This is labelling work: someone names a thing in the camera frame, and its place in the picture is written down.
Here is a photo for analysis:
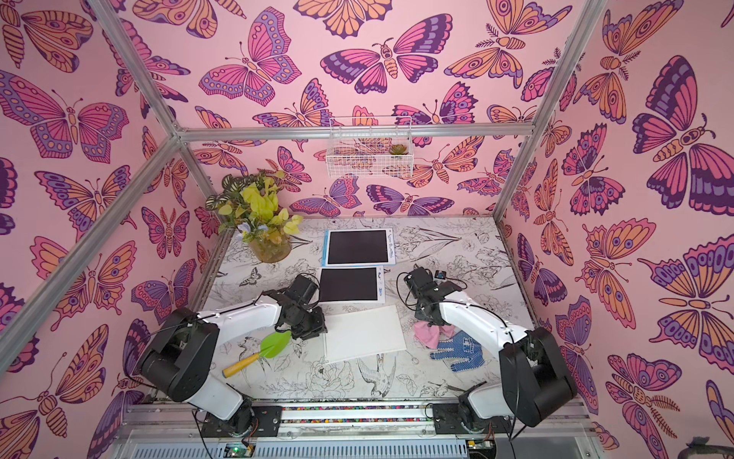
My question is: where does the pink cloth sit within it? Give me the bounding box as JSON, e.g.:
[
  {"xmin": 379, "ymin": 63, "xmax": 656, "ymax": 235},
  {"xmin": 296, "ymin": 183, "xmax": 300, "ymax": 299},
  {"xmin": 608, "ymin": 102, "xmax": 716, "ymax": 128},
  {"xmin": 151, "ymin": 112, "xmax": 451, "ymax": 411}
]
[{"xmin": 413, "ymin": 321, "xmax": 456, "ymax": 350}]

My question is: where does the white drawing tablet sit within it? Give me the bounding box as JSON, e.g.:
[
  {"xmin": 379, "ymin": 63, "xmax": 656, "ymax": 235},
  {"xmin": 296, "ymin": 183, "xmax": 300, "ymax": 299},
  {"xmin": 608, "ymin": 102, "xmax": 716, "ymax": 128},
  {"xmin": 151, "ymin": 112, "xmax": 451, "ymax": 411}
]
[
  {"xmin": 319, "ymin": 267, "xmax": 386, "ymax": 304},
  {"xmin": 323, "ymin": 305, "xmax": 406, "ymax": 363}
]

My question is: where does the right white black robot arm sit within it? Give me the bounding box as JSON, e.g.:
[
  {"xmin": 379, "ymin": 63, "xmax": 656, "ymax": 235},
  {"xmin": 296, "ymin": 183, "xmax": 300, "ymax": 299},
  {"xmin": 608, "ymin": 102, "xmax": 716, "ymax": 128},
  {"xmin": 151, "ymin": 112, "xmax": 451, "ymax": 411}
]
[{"xmin": 403, "ymin": 267, "xmax": 578, "ymax": 431}]

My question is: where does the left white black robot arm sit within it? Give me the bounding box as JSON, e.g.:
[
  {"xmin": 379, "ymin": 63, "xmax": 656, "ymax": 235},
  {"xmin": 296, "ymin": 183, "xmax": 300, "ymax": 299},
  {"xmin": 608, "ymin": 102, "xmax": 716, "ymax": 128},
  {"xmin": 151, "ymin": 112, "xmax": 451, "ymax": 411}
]
[{"xmin": 136, "ymin": 275, "xmax": 327, "ymax": 423}]

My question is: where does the far blue-edged drawing tablet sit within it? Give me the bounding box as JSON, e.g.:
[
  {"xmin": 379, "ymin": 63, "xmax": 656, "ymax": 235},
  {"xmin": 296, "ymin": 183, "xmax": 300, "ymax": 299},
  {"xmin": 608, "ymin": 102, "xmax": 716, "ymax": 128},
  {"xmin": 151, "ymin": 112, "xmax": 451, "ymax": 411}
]
[{"xmin": 322, "ymin": 229, "xmax": 397, "ymax": 267}]

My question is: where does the potted plant glass vase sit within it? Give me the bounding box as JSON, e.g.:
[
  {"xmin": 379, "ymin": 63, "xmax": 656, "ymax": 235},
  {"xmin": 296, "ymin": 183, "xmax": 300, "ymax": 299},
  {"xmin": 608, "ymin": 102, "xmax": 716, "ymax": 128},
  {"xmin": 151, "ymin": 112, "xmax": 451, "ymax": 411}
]
[{"xmin": 206, "ymin": 172, "xmax": 303, "ymax": 263}]

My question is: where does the small succulent in basket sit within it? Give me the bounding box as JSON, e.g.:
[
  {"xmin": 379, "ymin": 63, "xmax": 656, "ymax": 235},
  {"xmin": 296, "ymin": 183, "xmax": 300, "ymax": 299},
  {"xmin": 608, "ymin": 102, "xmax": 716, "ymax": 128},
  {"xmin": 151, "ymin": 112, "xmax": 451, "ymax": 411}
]
[{"xmin": 389, "ymin": 145, "xmax": 408, "ymax": 156}]

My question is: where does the green trowel yellow handle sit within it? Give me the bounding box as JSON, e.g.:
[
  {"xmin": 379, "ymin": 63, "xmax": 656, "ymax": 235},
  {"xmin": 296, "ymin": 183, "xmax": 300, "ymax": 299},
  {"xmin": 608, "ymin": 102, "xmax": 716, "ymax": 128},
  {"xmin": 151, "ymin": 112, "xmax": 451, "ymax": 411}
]
[{"xmin": 222, "ymin": 330, "xmax": 292, "ymax": 379}]

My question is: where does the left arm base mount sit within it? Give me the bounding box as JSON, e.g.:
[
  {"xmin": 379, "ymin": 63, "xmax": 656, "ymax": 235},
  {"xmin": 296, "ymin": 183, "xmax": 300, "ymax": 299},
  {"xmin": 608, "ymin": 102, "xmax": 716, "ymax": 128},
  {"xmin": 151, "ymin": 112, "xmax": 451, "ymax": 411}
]
[{"xmin": 201, "ymin": 398, "xmax": 283, "ymax": 439}]

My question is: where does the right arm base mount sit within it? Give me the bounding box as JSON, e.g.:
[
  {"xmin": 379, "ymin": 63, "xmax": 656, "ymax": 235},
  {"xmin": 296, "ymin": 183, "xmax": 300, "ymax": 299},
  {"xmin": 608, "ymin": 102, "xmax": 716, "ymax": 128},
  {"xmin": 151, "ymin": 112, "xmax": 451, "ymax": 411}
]
[{"xmin": 429, "ymin": 384, "xmax": 513, "ymax": 435}]

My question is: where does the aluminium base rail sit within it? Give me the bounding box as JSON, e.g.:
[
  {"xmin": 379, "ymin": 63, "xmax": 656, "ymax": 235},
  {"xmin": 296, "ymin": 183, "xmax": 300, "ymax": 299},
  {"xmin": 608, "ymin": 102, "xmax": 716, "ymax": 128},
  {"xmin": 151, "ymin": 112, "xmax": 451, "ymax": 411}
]
[{"xmin": 109, "ymin": 400, "xmax": 606, "ymax": 458}]

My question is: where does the white wire wall basket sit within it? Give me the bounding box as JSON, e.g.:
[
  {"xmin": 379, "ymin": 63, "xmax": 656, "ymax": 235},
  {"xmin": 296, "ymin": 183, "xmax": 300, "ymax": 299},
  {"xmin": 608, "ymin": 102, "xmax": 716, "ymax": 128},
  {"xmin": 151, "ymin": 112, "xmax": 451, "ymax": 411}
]
[{"xmin": 324, "ymin": 115, "xmax": 415, "ymax": 180}]

